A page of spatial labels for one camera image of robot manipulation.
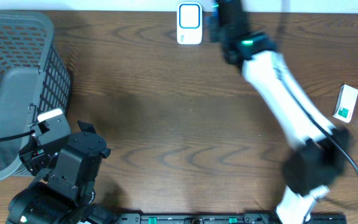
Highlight white medicine box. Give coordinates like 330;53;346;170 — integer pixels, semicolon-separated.
333;85;358;123

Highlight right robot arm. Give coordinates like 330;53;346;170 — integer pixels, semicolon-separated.
209;1;352;223

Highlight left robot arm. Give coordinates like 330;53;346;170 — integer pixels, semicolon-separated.
6;109;117;223

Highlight white barcode scanner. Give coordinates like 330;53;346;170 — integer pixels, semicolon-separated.
177;2;203;45

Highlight grey plastic mesh basket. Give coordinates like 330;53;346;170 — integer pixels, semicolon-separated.
0;10;71;183

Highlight left black cable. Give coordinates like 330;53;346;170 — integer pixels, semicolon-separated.
0;129;36;146

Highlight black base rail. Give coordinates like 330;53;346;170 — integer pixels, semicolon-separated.
114;210;347;224

